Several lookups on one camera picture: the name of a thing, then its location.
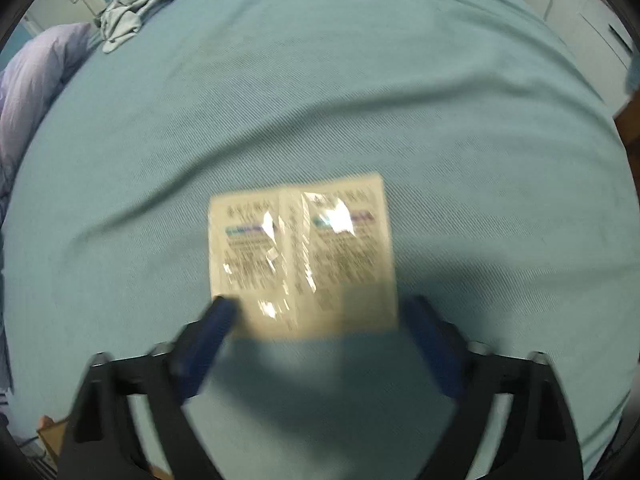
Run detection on beige sachet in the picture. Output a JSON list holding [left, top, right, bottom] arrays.
[[208, 172, 399, 342]]

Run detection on light purple quilt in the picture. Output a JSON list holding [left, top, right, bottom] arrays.
[[0, 22, 98, 241]]

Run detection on white cabinet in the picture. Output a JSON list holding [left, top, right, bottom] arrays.
[[492, 0, 638, 101]]

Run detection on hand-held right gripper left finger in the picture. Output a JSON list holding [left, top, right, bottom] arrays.
[[59, 296, 238, 480]]

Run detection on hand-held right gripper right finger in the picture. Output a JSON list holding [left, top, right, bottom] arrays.
[[402, 294, 583, 480]]

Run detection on grey crumpled clothes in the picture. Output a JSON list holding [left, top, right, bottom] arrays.
[[95, 0, 217, 54]]

